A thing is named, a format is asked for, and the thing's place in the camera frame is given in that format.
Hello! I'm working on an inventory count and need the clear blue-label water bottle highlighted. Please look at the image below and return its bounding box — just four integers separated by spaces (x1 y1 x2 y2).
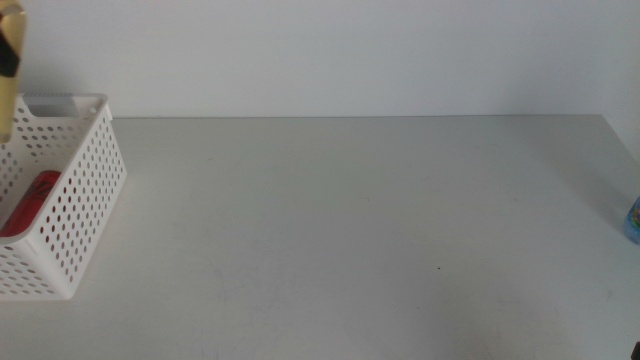
623 195 640 245

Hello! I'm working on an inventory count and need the yellow jasmine tea bottle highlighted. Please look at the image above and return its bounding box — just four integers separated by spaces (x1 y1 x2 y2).
0 0 27 145

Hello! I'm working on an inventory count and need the red cola can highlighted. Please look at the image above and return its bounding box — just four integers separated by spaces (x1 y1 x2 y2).
0 170 62 239

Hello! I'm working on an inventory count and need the white perforated plastic basket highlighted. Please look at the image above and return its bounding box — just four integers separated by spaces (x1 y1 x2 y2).
0 92 128 301

